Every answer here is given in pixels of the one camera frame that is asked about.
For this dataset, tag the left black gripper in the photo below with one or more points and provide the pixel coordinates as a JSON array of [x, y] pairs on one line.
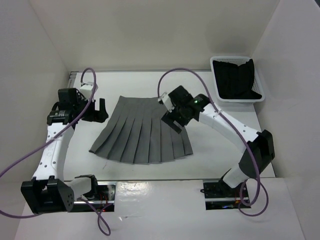
[[97, 116]]

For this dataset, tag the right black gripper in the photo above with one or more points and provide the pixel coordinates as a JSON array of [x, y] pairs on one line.
[[167, 118]]

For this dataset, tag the grey pleated skirt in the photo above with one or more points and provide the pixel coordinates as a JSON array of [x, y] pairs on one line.
[[135, 134]]

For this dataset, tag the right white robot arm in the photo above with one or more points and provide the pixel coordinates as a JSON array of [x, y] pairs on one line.
[[257, 148]]

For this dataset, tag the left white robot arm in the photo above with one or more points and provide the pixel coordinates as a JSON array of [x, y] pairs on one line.
[[47, 192]]

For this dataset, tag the black skirt in basket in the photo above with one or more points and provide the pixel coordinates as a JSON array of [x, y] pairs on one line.
[[235, 82]]

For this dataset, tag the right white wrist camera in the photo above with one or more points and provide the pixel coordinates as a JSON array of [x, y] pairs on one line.
[[165, 100]]

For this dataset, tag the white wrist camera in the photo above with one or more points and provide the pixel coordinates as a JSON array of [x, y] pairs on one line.
[[86, 89], [165, 100]]

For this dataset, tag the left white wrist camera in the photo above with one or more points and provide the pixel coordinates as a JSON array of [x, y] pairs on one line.
[[86, 89]]

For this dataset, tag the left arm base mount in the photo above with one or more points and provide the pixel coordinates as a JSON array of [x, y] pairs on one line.
[[103, 200]]

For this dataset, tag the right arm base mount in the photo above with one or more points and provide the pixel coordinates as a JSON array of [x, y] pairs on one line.
[[221, 197]]

